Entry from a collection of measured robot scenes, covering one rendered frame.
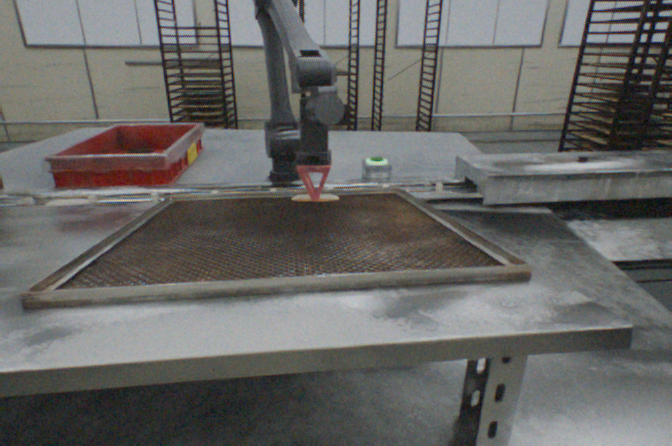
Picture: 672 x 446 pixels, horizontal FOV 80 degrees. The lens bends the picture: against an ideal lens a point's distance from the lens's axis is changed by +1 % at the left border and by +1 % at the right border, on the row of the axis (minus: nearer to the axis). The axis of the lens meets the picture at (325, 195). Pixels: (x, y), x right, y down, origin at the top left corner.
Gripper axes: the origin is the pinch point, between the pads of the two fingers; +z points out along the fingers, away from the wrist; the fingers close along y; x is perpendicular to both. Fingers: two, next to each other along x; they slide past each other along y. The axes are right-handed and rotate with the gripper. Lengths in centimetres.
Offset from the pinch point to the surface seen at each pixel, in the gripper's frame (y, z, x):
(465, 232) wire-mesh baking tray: -25.9, 0.6, -23.4
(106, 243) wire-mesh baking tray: -31.2, 0.7, 26.0
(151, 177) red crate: 25, 0, 47
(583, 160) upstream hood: 24, -4, -67
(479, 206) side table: 18.7, 6.7, -39.7
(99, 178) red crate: 24, 0, 62
